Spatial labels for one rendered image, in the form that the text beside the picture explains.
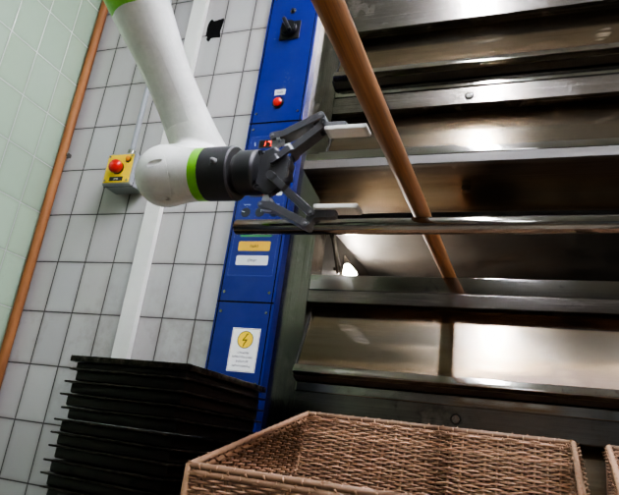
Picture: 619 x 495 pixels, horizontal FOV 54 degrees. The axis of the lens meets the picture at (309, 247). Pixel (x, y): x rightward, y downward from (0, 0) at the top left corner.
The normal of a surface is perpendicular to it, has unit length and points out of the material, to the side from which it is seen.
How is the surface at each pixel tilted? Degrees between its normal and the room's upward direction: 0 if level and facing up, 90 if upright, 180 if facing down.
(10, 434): 90
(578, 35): 70
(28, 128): 90
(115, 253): 90
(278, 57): 90
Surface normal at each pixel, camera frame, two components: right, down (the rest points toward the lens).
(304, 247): -0.34, -0.34
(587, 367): -0.28, -0.64
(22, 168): 0.93, 0.00
